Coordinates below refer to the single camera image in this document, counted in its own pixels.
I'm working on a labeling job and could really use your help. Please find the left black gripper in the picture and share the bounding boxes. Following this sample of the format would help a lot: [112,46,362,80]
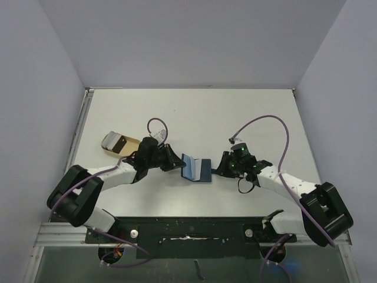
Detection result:
[146,143,186,172]

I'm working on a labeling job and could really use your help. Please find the stack of white cards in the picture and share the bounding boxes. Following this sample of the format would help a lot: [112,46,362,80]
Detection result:
[101,131,121,151]

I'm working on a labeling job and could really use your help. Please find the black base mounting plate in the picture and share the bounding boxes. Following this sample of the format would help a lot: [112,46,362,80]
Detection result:
[85,216,281,259]

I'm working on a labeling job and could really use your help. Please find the black wire loop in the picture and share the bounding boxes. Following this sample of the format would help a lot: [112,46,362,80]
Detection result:
[237,175,256,195]

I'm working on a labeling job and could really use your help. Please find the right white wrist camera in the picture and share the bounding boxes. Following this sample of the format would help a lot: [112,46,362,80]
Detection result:
[229,137,242,144]

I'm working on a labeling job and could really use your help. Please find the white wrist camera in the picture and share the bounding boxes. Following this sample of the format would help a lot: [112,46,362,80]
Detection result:
[150,129,167,143]
[229,137,242,144]

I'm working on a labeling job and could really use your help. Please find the beige oval card tray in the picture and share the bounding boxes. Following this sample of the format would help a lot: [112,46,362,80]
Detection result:
[105,134,141,156]

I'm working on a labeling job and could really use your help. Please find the aluminium left side rail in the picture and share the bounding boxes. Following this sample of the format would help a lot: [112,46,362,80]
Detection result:
[64,87,94,173]

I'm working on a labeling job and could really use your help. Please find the aluminium rail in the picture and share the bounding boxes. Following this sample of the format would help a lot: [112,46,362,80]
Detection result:
[64,87,94,173]
[34,222,352,247]

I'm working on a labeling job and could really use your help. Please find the black card in tray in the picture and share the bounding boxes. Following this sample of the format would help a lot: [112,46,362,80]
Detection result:
[113,136,127,154]

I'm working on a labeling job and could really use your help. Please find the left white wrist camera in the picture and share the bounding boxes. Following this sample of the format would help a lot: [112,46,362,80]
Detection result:
[150,129,167,143]

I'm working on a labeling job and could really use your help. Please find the blue leather card holder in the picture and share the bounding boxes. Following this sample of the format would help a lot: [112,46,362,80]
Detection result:
[181,153,212,183]

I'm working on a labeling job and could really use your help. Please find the aluminium front rail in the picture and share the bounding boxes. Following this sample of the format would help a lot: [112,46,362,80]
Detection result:
[34,222,352,247]

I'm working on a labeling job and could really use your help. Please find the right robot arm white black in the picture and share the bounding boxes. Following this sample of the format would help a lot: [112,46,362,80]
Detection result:
[216,143,354,247]

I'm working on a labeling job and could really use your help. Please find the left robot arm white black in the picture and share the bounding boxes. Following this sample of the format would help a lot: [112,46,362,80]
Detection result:
[47,137,186,242]

